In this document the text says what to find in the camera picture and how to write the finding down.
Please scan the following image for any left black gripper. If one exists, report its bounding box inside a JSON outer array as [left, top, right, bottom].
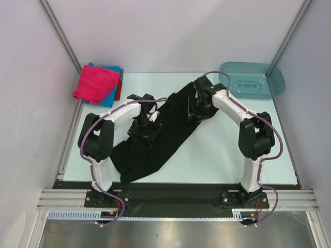
[[128, 115, 161, 147]]

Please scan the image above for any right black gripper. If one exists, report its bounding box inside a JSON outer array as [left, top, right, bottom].
[[187, 95, 210, 122]]

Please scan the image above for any black t shirt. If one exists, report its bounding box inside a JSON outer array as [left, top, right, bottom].
[[110, 81, 220, 185]]

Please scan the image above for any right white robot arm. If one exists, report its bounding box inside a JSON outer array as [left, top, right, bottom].
[[188, 75, 275, 207]]

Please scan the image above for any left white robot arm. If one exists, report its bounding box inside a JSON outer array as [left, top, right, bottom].
[[78, 94, 167, 207]]

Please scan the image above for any red folded t shirt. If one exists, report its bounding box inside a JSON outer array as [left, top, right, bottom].
[[114, 75, 123, 101]]

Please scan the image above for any blue folded t shirt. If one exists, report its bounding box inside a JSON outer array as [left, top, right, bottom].
[[82, 62, 123, 108]]

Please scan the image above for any teal plastic bin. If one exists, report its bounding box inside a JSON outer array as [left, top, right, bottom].
[[219, 62, 285, 100]]

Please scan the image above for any pink folded t shirt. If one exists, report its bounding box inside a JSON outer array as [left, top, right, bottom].
[[72, 64, 120, 105]]

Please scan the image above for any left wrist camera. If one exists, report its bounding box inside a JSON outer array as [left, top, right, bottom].
[[149, 111, 159, 122]]

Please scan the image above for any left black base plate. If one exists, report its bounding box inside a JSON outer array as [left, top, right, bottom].
[[84, 190, 131, 208]]

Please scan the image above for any right white cable duct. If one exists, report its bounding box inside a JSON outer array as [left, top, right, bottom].
[[232, 209, 262, 221]]

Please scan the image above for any white cable duct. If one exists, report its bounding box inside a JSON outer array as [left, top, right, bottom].
[[48, 210, 118, 220], [232, 209, 262, 221]]

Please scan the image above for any left white cable duct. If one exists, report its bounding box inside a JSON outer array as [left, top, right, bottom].
[[48, 210, 118, 220]]

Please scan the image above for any right aluminium corner post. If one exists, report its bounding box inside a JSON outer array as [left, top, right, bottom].
[[271, 0, 314, 67]]

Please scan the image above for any aluminium corner post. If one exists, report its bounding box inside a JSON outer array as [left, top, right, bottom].
[[37, 0, 82, 73], [271, 0, 314, 67]]

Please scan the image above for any left aluminium corner post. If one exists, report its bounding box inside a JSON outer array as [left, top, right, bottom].
[[37, 0, 82, 73]]

